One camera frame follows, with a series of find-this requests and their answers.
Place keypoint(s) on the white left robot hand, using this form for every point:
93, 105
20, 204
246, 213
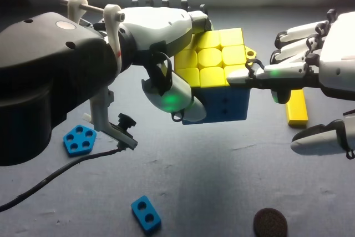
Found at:
338, 54

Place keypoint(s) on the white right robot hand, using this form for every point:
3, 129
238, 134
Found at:
155, 26

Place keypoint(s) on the colourful puzzle cube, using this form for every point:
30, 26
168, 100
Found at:
210, 59

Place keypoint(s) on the yellow rectangular block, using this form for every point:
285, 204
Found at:
298, 109

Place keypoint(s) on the yellow pentagon block with holes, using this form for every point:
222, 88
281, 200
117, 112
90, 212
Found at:
255, 54

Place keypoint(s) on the blue pentagon block with holes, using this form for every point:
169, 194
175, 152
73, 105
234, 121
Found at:
79, 138

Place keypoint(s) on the grey table cloth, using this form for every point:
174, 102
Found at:
208, 178

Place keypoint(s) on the round brown cookie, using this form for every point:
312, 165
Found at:
270, 224

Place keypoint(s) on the blue two-hole block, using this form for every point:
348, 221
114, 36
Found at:
146, 211

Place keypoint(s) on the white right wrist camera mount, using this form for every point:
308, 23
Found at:
111, 20

